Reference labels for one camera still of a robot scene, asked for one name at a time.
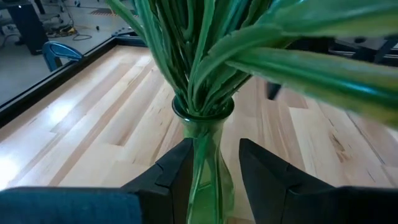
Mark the black pedestal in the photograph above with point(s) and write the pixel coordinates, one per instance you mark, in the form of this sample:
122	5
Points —
28	28

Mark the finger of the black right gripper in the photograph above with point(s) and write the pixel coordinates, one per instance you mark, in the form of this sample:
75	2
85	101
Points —
273	91

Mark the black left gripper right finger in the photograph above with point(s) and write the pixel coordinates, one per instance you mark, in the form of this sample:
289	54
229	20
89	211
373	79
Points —
280	199

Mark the green glass vase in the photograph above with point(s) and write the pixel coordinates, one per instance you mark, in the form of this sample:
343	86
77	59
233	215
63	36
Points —
206	186

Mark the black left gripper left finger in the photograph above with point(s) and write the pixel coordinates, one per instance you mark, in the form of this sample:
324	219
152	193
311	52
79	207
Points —
155	199

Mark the black aluminium rig frame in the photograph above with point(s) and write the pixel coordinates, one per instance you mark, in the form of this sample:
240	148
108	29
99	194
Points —
46	88

